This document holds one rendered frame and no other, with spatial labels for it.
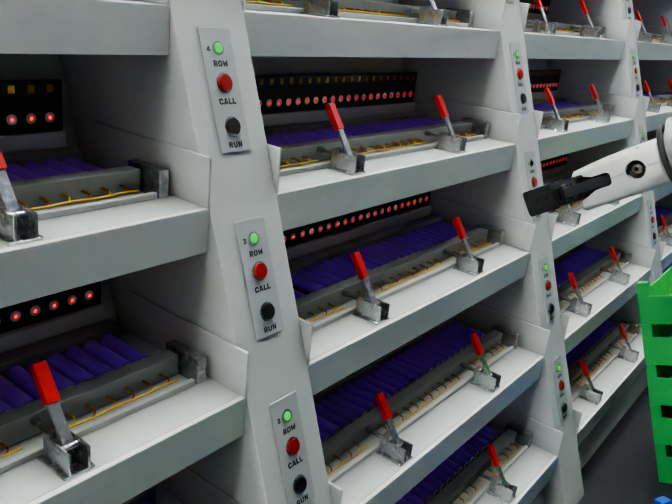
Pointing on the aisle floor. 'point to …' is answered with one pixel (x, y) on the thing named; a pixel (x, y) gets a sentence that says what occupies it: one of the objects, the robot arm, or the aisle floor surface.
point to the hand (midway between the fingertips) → (547, 197)
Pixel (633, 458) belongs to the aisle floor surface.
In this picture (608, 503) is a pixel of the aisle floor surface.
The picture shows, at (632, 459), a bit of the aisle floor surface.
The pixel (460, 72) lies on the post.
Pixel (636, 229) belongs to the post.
